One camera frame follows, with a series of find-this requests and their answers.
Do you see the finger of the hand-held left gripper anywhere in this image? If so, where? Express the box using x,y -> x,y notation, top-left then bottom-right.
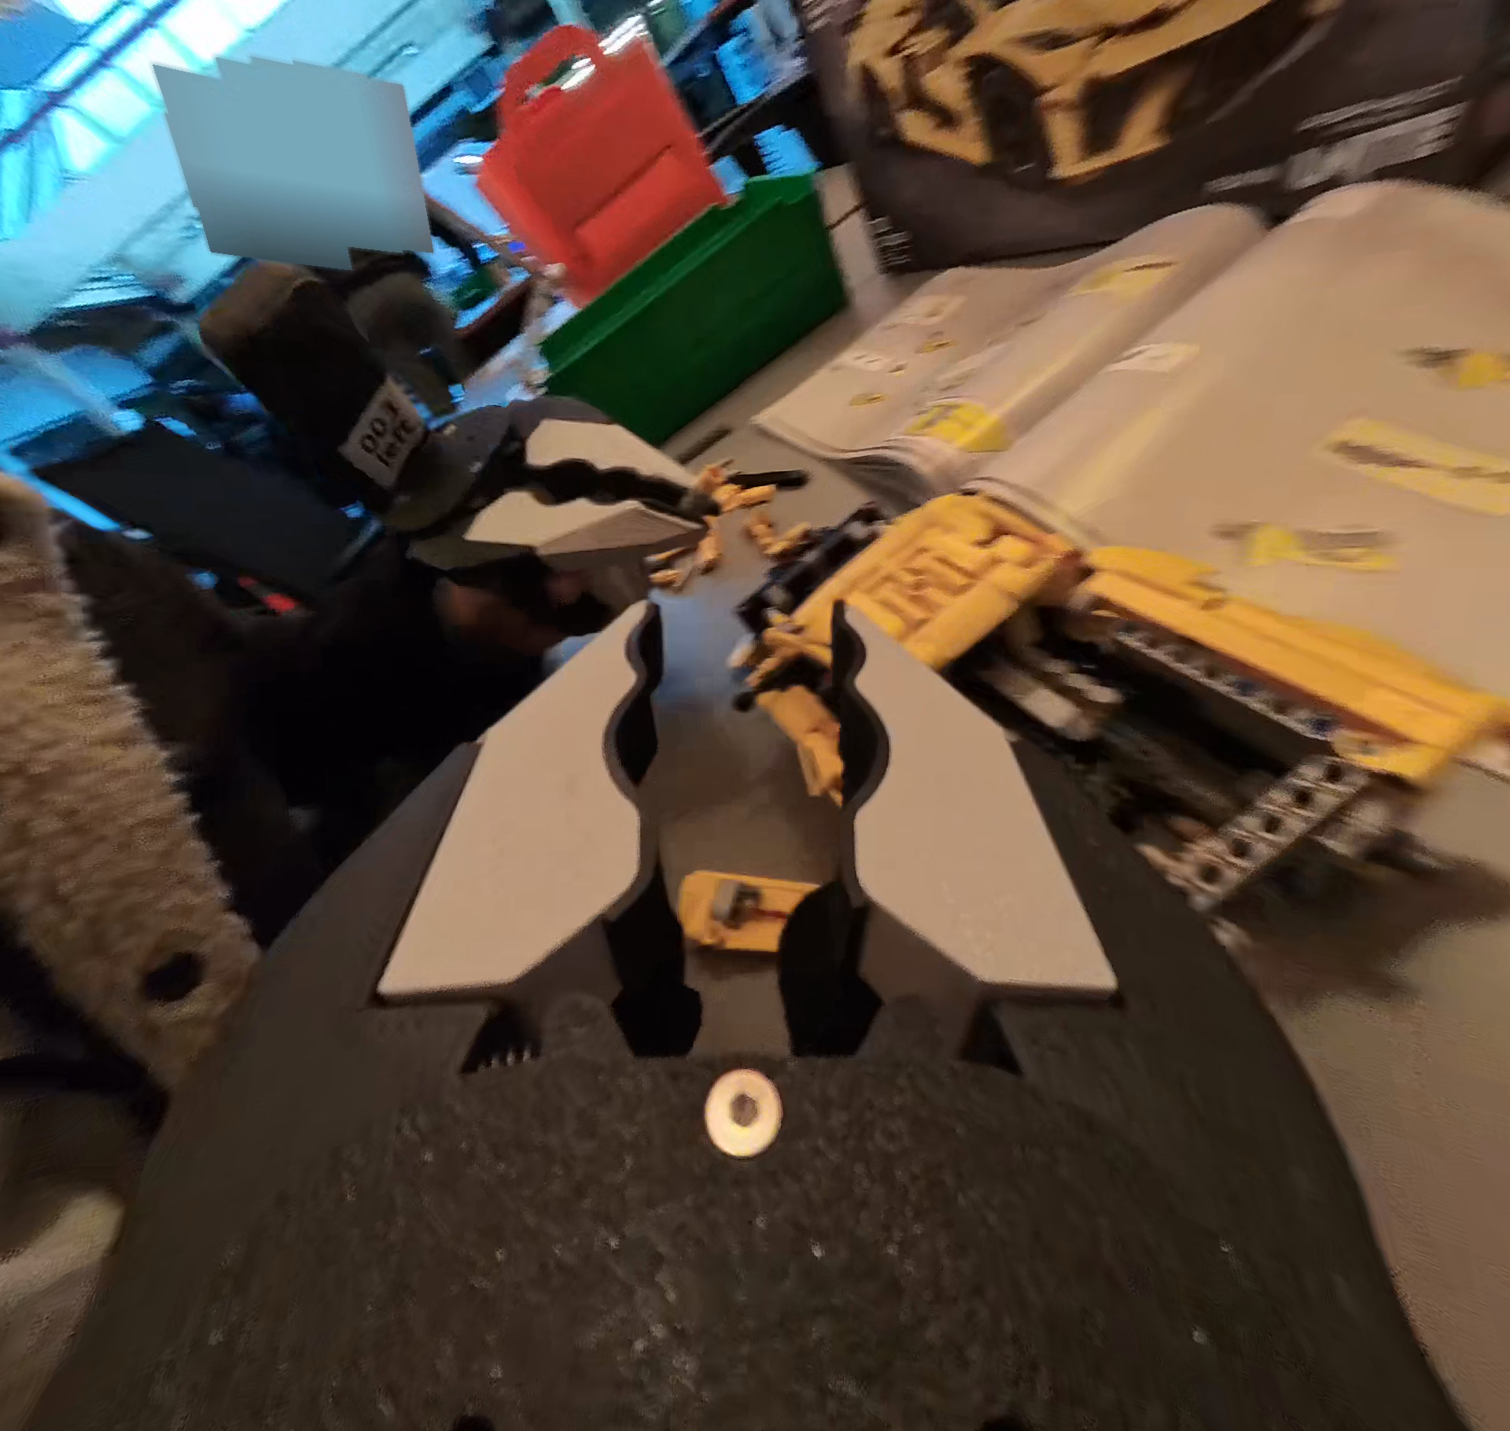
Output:
464,491 -> 712,585
522,416 -> 716,518

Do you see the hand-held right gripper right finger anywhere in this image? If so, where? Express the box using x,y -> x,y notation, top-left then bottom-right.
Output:
779,600 -> 1120,1058

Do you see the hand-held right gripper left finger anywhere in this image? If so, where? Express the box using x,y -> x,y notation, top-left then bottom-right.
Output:
377,600 -> 704,1058

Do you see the yellow panel with red pins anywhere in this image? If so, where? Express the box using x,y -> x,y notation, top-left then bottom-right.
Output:
677,870 -> 824,956

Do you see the grey desk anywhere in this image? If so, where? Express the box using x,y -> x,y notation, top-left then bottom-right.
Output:
520,162 -> 1510,1431

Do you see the person's left hand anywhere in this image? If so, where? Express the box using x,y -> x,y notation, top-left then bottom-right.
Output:
437,575 -> 591,654

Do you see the green plastic bin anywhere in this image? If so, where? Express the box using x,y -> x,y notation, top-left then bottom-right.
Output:
541,173 -> 849,449

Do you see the black office chair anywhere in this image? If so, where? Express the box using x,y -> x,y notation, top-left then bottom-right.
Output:
35,422 -> 393,602

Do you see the orange plastic bag holder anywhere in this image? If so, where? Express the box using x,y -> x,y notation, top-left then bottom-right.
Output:
477,25 -> 729,308

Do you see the yellow brick car model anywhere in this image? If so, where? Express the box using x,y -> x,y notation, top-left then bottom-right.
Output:
731,495 -> 1510,916

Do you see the instruction booklet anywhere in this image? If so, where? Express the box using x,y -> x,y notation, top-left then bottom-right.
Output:
754,183 -> 1510,677

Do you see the black toy set box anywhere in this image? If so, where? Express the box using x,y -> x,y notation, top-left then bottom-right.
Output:
785,0 -> 1510,273

